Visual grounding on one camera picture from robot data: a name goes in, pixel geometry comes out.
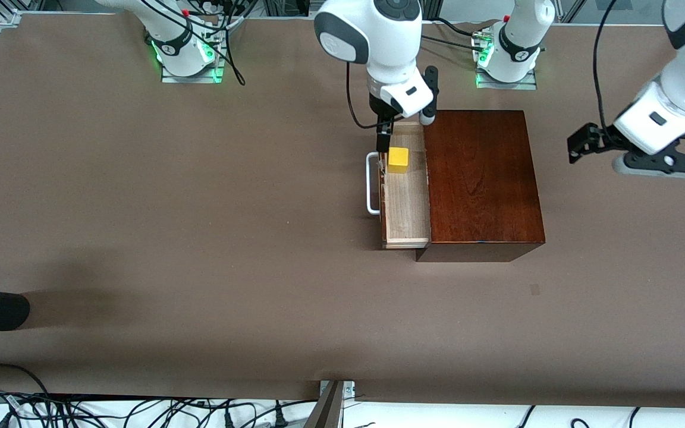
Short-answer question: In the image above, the yellow cube block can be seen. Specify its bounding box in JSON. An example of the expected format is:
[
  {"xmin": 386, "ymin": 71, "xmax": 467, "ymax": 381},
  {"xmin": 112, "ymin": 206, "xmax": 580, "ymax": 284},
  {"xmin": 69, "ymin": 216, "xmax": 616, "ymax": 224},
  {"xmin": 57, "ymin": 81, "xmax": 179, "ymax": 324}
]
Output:
[{"xmin": 387, "ymin": 147, "xmax": 410, "ymax": 174}]

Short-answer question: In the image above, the white metal drawer handle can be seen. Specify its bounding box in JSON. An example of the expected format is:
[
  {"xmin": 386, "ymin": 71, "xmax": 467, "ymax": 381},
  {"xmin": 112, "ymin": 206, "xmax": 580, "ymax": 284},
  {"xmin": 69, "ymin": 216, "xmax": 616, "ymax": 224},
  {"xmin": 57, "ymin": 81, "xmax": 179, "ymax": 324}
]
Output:
[{"xmin": 366, "ymin": 152, "xmax": 384, "ymax": 215}]

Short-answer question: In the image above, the dark brown wooden door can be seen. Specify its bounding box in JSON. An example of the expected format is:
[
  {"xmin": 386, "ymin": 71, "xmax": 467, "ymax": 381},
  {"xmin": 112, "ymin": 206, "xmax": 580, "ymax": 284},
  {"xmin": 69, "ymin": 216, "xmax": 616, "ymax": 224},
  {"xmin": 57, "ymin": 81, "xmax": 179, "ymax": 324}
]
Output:
[{"xmin": 380, "ymin": 122, "xmax": 432, "ymax": 250}]

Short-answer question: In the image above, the dark wooden drawer cabinet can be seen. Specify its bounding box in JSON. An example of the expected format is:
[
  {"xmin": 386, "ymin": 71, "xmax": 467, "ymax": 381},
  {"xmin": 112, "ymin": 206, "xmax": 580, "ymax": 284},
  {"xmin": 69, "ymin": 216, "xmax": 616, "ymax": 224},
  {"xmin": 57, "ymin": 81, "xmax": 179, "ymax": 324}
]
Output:
[{"xmin": 417, "ymin": 109, "xmax": 546, "ymax": 263}]

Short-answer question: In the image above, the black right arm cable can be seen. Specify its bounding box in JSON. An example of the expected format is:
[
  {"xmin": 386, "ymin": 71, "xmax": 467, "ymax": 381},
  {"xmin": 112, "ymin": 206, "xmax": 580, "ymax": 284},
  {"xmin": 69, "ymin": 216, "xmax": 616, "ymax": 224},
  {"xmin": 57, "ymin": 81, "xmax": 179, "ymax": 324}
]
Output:
[
  {"xmin": 139, "ymin": 0, "xmax": 246, "ymax": 86},
  {"xmin": 345, "ymin": 59, "xmax": 406, "ymax": 130}
]

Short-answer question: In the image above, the black cable to arm base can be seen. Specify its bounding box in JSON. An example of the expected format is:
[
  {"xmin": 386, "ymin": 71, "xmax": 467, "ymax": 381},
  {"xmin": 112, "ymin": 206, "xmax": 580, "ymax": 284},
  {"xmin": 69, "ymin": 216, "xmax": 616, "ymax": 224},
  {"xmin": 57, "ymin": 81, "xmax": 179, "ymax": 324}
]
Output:
[{"xmin": 419, "ymin": 18, "xmax": 481, "ymax": 52}]

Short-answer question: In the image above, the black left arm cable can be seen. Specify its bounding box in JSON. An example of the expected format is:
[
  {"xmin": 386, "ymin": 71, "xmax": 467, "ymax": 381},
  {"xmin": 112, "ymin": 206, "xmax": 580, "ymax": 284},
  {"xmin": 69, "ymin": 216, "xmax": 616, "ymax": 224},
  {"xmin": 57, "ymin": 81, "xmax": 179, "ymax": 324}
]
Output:
[{"xmin": 592, "ymin": 0, "xmax": 620, "ymax": 141}]

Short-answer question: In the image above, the small metal bracket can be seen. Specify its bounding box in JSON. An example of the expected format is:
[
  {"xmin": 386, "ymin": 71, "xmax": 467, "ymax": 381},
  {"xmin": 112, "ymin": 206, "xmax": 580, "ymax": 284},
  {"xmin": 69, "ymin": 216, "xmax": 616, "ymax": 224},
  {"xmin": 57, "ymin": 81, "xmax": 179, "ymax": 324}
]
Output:
[{"xmin": 319, "ymin": 380, "xmax": 356, "ymax": 411}]

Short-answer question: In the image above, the dark grey post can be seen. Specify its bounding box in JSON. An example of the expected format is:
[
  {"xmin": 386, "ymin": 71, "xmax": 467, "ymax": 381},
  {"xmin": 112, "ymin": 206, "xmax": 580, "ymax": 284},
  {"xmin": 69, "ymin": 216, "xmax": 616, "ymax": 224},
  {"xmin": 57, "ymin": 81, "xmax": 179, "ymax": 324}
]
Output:
[{"xmin": 303, "ymin": 380, "xmax": 344, "ymax": 428}]

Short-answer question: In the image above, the black cable with plug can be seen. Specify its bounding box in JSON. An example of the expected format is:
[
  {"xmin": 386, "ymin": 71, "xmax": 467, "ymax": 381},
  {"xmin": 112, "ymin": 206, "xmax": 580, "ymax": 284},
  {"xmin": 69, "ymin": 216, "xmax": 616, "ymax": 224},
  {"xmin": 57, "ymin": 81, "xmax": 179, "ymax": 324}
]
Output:
[
  {"xmin": 164, "ymin": 399, "xmax": 260, "ymax": 428},
  {"xmin": 232, "ymin": 399, "xmax": 319, "ymax": 428}
]

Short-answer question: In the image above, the black cable with white tag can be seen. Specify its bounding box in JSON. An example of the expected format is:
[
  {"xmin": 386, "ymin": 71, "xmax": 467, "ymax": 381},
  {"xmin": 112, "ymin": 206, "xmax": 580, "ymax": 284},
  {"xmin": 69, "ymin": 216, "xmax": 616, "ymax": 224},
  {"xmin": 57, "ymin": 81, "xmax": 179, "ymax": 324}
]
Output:
[{"xmin": 0, "ymin": 389, "xmax": 52, "ymax": 428}]

